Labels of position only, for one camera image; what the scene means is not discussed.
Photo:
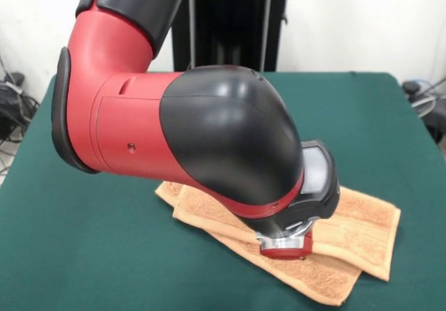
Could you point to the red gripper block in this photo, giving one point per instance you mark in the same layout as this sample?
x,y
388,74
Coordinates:
x,y
289,252

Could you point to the tan terry towel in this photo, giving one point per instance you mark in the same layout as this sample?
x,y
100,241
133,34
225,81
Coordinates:
x,y
348,234

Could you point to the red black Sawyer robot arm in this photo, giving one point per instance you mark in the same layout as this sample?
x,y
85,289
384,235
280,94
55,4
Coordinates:
x,y
157,122

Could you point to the black round floor foot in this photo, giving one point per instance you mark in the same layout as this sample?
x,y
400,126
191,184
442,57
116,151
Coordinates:
x,y
412,87

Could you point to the dark green table cloth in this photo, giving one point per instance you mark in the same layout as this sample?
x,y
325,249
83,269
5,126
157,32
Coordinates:
x,y
69,237

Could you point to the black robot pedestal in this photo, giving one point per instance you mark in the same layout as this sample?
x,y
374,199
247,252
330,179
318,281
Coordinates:
x,y
237,28

